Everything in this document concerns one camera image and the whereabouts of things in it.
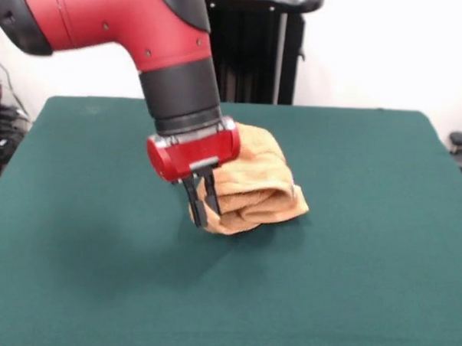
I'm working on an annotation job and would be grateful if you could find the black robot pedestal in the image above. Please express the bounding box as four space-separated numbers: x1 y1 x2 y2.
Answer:
197 0 324 108

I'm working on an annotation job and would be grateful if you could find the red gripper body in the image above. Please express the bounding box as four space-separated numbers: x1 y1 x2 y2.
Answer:
145 113 242 188

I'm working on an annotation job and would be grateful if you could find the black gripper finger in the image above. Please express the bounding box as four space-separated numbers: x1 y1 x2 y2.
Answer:
180 175 209 229
204 170 224 216

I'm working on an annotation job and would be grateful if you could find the black cable bundle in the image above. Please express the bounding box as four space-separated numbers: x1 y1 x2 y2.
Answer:
0 103 32 181

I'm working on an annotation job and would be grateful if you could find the grey wall cable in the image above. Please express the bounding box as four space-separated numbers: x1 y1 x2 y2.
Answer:
0 50 32 117

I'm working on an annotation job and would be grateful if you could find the orange terry towel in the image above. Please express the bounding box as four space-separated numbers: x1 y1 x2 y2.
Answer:
188 121 313 239

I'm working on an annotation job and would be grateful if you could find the dark green tablecloth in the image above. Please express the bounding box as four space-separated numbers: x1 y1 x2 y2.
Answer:
0 91 462 346

